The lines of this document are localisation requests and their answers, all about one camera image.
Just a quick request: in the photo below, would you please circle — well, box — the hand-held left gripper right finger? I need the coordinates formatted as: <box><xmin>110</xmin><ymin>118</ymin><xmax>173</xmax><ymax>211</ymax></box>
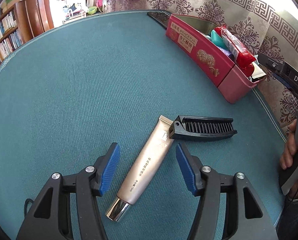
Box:
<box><xmin>175</xmin><ymin>143</ymin><xmax>277</xmax><ymax>240</ymax></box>

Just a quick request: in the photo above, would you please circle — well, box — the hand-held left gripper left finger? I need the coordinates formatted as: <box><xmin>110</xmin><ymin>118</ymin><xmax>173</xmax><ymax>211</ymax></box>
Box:
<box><xmin>16</xmin><ymin>142</ymin><xmax>121</xmax><ymax>240</ymax></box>

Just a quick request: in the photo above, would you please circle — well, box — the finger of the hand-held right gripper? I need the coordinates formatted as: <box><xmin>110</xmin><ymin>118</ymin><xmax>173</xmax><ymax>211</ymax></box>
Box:
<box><xmin>258</xmin><ymin>53</ymin><xmax>293</xmax><ymax>89</ymax></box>

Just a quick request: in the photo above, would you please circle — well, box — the gold cream tube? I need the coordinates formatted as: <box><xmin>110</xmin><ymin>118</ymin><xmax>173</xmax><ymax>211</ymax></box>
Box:
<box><xmin>105</xmin><ymin>115</ymin><xmax>176</xmax><ymax>222</ymax></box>

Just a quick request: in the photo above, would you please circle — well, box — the red snack packet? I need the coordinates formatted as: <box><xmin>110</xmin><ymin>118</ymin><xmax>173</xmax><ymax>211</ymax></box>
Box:
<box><xmin>220</xmin><ymin>26</ymin><xmax>257</xmax><ymax>68</ymax></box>

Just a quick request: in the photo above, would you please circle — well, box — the black folding comb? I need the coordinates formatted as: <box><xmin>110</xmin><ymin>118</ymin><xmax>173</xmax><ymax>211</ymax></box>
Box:
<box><xmin>168</xmin><ymin>115</ymin><xmax>238</xmax><ymax>142</ymax></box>

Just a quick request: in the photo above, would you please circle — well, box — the purple trash bag roll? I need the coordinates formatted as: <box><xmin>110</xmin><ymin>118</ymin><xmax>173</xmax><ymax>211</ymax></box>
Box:
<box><xmin>221</xmin><ymin>47</ymin><xmax>236</xmax><ymax>60</ymax></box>

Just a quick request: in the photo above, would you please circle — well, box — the teal plastic case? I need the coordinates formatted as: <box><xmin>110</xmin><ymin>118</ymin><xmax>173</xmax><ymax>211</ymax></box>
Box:
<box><xmin>210</xmin><ymin>29</ymin><xmax>226</xmax><ymax>49</ymax></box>

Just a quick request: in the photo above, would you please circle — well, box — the red tin box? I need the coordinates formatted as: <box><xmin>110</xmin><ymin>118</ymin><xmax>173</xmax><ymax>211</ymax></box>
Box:
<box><xmin>165</xmin><ymin>14</ymin><xmax>259</xmax><ymax>105</ymax></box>

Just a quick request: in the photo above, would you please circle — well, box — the green felt desktop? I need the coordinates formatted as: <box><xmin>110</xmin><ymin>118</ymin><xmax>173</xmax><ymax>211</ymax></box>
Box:
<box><xmin>0</xmin><ymin>9</ymin><xmax>289</xmax><ymax>240</ymax></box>

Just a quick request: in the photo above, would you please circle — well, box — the person's right hand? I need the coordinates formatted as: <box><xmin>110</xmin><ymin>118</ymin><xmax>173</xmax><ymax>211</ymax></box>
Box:
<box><xmin>280</xmin><ymin>119</ymin><xmax>298</xmax><ymax>170</ymax></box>

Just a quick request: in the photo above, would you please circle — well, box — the patterned beige curtain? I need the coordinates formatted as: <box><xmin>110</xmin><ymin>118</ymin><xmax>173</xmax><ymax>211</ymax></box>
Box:
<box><xmin>106</xmin><ymin>0</ymin><xmax>298</xmax><ymax>135</ymax></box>

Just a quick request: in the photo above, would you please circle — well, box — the white metal rack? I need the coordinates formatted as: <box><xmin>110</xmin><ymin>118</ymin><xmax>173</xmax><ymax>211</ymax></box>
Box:
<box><xmin>62</xmin><ymin>4</ymin><xmax>87</xmax><ymax>23</ymax></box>

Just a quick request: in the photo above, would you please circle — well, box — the wooden bookshelf with books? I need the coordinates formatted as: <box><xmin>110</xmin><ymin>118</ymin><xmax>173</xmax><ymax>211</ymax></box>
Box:
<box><xmin>0</xmin><ymin>5</ymin><xmax>24</xmax><ymax>80</ymax></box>

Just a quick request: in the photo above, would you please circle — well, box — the black cable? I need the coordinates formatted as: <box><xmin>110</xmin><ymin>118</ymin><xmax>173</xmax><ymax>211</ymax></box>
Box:
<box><xmin>23</xmin><ymin>198</ymin><xmax>35</xmax><ymax>215</ymax></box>

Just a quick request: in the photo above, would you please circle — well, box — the wooden door frame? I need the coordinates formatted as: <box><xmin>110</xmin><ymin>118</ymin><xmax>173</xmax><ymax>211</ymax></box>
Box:
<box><xmin>16</xmin><ymin>0</ymin><xmax>64</xmax><ymax>43</ymax></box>

